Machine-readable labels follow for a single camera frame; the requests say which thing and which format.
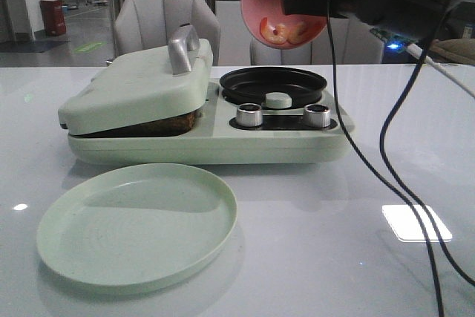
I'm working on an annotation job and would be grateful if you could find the right grey upholstered chair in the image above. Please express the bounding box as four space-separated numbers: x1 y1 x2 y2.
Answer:
249 19 384 65

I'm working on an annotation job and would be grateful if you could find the left grey upholstered chair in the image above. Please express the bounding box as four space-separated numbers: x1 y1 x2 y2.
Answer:
113 0 220 66

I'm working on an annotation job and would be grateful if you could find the silver control knob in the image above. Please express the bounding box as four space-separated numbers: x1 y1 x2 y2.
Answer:
303 104 331 128
235 103 263 128

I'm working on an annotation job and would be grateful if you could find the mint green breakfast maker base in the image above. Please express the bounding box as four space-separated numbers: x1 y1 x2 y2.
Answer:
68 79 350 166

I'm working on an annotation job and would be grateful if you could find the mint green breakfast maker lid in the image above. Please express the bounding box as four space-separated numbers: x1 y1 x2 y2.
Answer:
58 26 213 136

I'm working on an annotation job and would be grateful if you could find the red bin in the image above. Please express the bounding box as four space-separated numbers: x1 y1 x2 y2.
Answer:
39 0 67 36

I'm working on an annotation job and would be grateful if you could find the white usb cable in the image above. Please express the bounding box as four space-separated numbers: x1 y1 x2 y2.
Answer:
406 43 475 98

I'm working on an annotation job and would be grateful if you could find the right silver control knob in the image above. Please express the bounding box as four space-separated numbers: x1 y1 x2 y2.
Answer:
303 104 331 128

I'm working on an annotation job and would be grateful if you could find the mint green round plate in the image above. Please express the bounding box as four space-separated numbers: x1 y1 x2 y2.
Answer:
36 163 237 295

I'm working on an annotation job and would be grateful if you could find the white refrigerator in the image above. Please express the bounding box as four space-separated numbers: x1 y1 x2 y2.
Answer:
215 0 252 65

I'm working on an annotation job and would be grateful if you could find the left silver control knob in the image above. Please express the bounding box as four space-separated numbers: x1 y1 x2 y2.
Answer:
235 103 263 128

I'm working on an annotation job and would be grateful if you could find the white bread slice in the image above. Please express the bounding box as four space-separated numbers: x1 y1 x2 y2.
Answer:
84 110 199 138

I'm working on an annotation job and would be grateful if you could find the black round frying pan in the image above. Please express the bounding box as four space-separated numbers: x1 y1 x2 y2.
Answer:
220 66 327 108

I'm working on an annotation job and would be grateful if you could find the grey upholstered chair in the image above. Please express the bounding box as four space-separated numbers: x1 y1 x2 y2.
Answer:
113 0 220 66
249 19 384 65

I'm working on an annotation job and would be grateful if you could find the black cable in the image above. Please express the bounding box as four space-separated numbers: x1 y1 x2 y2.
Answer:
326 0 445 317
379 0 475 288

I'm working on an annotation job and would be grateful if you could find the green circuit board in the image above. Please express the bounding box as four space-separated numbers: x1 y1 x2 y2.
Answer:
370 27 410 53

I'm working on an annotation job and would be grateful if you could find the orange shrimp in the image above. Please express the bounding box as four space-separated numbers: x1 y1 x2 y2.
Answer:
260 17 288 45
287 22 308 45

